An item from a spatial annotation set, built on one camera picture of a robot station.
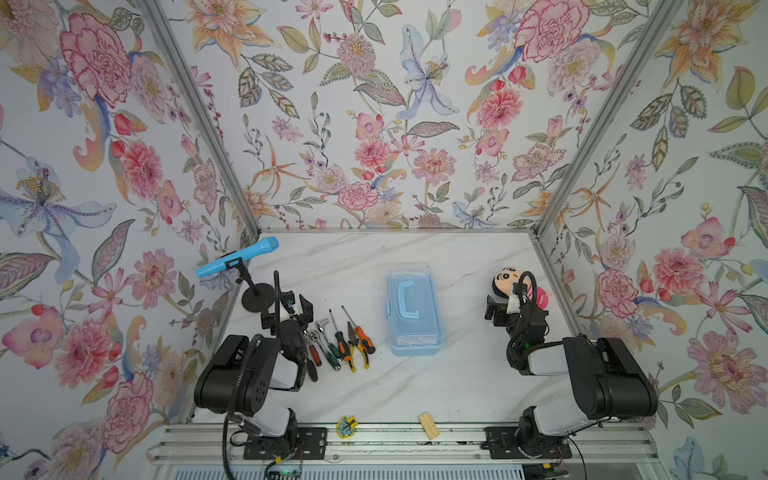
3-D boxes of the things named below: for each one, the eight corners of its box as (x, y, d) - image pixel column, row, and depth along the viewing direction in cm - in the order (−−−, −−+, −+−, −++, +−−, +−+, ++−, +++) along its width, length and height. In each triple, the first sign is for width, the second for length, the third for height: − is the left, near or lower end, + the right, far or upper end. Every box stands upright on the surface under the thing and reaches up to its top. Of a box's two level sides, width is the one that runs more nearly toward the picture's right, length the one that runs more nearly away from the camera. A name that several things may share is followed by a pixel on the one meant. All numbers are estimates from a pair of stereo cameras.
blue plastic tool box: (386, 356, 90) (387, 338, 81) (386, 288, 106) (386, 267, 96) (438, 356, 90) (444, 338, 81) (430, 288, 106) (434, 267, 96)
